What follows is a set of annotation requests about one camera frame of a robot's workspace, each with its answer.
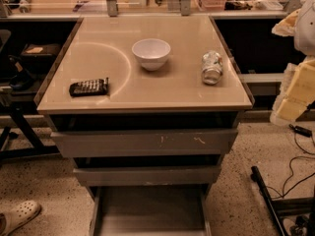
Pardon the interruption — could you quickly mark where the crushed aluminium can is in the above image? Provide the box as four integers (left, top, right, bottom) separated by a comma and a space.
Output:
201, 50, 223, 85

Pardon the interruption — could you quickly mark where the grey top drawer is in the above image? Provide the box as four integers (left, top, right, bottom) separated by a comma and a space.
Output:
51, 129, 238, 157

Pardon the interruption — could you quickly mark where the white ceramic bowl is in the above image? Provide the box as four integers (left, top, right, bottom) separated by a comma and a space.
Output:
132, 38, 171, 71

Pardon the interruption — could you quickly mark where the grey drawer cabinet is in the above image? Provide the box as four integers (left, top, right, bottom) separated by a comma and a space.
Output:
33, 14, 256, 236

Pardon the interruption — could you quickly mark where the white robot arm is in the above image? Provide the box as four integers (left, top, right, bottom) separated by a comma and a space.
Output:
270, 0, 315, 126

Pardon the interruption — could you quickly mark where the open grey bottom drawer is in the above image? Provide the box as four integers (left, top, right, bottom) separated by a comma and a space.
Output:
89, 185, 212, 236

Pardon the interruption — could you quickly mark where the black case on shelf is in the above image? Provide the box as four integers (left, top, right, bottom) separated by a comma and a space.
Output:
21, 43, 61, 62

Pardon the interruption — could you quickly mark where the white clog shoe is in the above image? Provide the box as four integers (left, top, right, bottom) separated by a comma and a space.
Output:
0, 200, 41, 236

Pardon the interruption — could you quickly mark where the grey middle drawer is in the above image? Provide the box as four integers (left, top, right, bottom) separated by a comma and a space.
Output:
73, 165, 221, 186

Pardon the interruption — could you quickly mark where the black table frame leg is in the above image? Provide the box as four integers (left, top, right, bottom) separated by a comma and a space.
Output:
0, 107, 59, 160

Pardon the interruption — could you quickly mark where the black floor cable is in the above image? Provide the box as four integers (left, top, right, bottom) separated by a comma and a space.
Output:
266, 133, 315, 200

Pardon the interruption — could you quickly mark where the black power adapter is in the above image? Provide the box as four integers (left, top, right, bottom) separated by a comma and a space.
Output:
289, 125, 312, 138

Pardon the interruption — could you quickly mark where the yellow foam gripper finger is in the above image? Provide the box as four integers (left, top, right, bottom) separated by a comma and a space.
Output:
276, 59, 315, 122
272, 9, 300, 37

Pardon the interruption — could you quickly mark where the black metal stand leg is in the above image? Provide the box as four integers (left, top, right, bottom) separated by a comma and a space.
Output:
251, 166, 315, 236

